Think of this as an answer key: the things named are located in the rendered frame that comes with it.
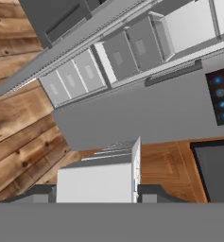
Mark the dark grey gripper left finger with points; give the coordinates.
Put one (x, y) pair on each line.
(41, 193)

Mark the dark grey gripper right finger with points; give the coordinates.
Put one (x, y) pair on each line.
(149, 192)

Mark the white ice cube tray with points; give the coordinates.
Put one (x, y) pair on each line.
(94, 182)

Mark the grey fridge door with panel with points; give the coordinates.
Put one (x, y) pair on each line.
(148, 110)

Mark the white freezer door shelf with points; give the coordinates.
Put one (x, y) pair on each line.
(73, 78)

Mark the grey freezer drawer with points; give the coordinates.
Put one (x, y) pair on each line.
(145, 44)
(120, 57)

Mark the white freezer interior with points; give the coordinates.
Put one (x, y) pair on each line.
(192, 25)

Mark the grey freezer door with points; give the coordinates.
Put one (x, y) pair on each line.
(53, 19)

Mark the black appliance front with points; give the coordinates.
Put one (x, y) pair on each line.
(215, 170)

